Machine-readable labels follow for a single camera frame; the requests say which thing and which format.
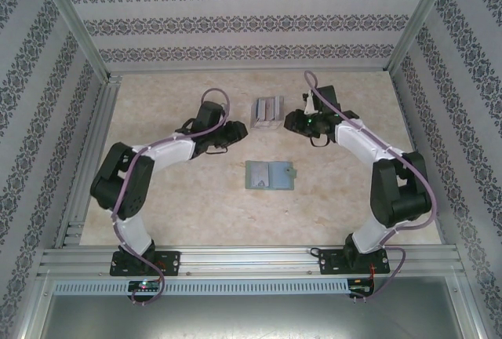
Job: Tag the aluminium side rail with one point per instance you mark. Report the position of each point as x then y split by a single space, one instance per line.
90 158

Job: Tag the aluminium frame post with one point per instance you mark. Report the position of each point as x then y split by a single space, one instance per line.
75 21
419 21

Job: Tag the circuit board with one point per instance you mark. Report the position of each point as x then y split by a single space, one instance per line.
145 286
359 288

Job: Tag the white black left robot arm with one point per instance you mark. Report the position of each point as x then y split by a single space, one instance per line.
133 233

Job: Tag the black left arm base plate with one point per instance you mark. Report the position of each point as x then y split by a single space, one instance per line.
172 262

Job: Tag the left circuit board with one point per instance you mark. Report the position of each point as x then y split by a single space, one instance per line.
145 286

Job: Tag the grey metal panel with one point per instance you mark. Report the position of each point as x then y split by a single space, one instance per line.
251 319

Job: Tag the aluminium mounting rail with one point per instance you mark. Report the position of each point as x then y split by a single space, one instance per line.
251 260

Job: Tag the mint green card holder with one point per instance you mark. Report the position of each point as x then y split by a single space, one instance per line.
288 174

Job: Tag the right circuit board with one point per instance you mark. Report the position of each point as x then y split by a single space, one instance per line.
359 288

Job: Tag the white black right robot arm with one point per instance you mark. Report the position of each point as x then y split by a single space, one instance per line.
374 237

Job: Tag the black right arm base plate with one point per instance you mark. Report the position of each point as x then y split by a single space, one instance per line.
327 262

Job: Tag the grey credit card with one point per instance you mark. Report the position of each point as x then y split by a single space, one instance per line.
271 107

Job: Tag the white printed credit card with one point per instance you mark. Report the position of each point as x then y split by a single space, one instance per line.
259 176

